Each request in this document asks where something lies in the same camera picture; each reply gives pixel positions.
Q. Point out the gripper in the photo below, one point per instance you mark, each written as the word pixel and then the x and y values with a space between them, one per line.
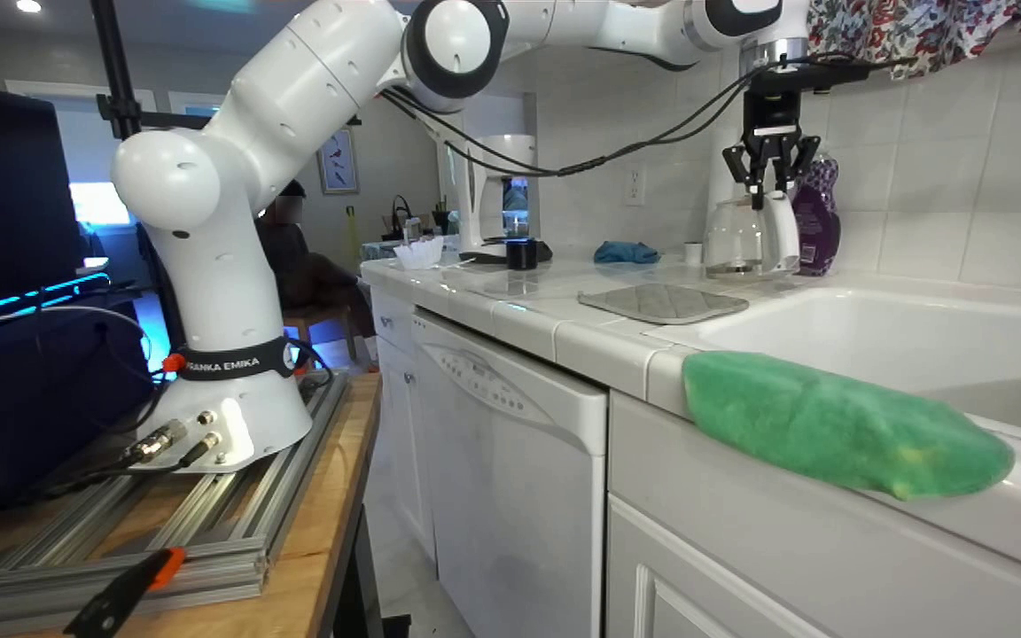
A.
pixel 772 108

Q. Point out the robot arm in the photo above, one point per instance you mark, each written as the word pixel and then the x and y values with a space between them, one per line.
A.
pixel 236 221

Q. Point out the purple bottle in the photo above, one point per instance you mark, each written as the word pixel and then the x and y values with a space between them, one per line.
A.
pixel 819 226

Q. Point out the glass coffee carafe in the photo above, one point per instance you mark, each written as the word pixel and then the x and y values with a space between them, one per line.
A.
pixel 745 239

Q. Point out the small white cup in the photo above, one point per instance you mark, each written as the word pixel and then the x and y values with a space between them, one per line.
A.
pixel 693 253

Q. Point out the blue cloth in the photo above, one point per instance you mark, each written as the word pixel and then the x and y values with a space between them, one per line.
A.
pixel 626 253

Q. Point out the grey pot holder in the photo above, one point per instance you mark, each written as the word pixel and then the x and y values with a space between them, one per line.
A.
pixel 661 303

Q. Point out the floral curtain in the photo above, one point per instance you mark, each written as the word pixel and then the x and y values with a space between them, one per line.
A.
pixel 918 31

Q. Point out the white sink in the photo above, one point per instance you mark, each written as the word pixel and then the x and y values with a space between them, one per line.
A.
pixel 918 337

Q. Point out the green cloth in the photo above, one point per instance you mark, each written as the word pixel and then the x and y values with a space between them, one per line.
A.
pixel 830 425

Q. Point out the white coffee maker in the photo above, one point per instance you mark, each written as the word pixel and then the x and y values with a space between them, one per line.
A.
pixel 497 177

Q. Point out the stack of white coffee filters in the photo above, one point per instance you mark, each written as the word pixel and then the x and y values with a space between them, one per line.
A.
pixel 419 254

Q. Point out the white dishwasher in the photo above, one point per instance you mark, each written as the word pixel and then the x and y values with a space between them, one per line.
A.
pixel 510 478

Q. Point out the white drawer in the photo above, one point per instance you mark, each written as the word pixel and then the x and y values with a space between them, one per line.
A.
pixel 392 321

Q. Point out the white cabinet door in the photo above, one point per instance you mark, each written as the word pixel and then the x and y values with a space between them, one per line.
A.
pixel 404 443
pixel 741 585

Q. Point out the framed picture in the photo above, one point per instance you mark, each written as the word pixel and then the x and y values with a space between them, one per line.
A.
pixel 339 161

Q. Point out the wooden chair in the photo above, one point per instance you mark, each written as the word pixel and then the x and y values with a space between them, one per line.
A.
pixel 324 321

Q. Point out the person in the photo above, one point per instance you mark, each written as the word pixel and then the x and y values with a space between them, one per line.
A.
pixel 302 266

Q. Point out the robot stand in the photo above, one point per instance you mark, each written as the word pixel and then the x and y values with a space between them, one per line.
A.
pixel 315 549

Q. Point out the ceiling light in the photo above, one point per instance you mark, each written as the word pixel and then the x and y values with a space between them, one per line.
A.
pixel 28 5

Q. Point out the black monitor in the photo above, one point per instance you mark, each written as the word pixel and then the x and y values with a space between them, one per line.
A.
pixel 5 195

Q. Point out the black computer case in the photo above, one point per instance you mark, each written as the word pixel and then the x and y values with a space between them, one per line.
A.
pixel 32 399

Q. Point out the orange and black clamp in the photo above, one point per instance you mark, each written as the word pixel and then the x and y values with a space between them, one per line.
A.
pixel 120 594

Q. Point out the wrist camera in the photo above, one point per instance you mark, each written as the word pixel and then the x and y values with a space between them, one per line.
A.
pixel 816 73

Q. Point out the wall socket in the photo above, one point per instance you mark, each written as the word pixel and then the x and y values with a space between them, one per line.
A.
pixel 635 185

